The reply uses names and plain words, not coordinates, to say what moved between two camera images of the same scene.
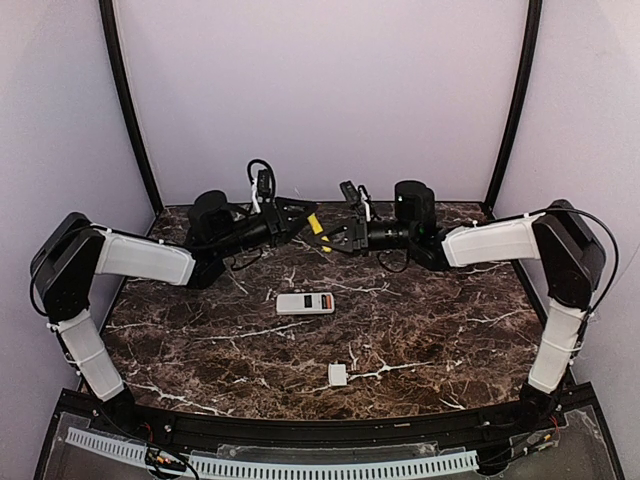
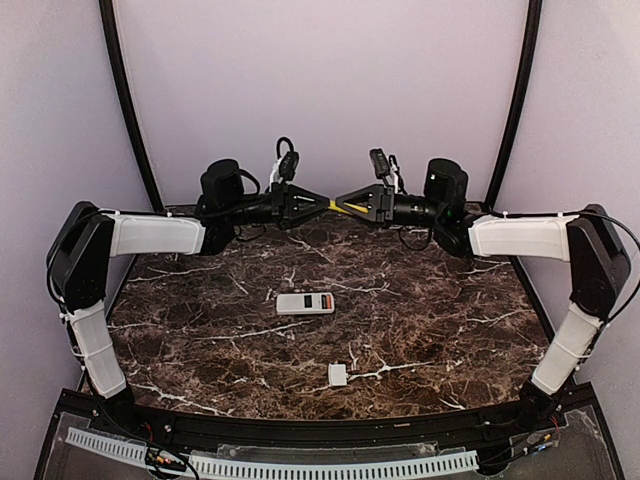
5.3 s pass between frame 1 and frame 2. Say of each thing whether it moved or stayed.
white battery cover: stayed
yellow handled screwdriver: moved
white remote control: stayed
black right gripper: moved
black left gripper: moved
